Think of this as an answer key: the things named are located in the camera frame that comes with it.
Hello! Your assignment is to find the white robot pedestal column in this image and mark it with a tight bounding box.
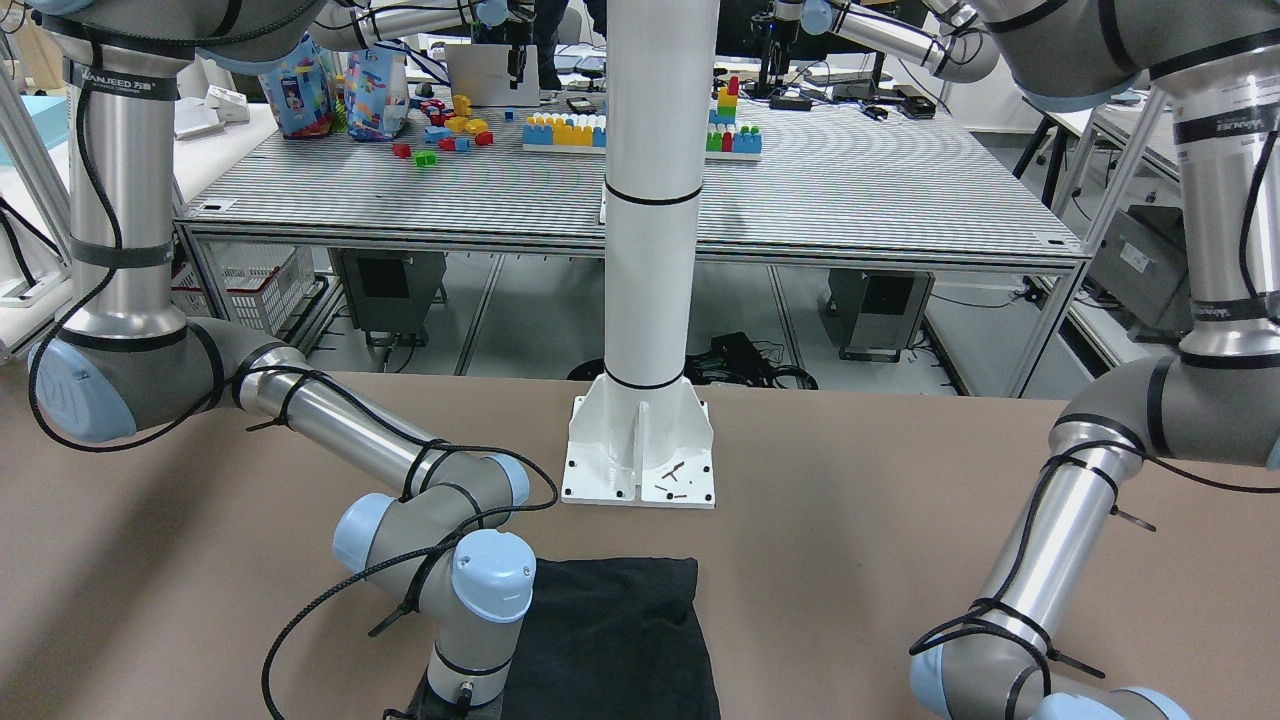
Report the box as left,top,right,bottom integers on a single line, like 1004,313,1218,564
562,1,718,509

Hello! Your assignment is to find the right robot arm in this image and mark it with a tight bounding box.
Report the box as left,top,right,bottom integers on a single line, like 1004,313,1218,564
28,1,536,717

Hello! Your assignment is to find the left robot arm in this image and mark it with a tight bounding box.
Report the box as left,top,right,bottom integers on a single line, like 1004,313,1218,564
910,1,1279,719

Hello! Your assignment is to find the striped metal side table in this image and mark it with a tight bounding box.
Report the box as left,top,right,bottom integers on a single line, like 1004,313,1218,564
178,102,1087,275

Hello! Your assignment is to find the toy brick row on plate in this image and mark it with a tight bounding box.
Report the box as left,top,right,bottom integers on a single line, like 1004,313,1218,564
522,111,607,154

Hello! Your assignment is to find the colourful toy brick bag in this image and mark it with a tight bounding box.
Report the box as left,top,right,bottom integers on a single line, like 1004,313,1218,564
343,40,410,142

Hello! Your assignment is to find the dark garment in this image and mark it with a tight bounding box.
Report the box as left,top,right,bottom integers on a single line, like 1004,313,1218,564
468,559,721,719

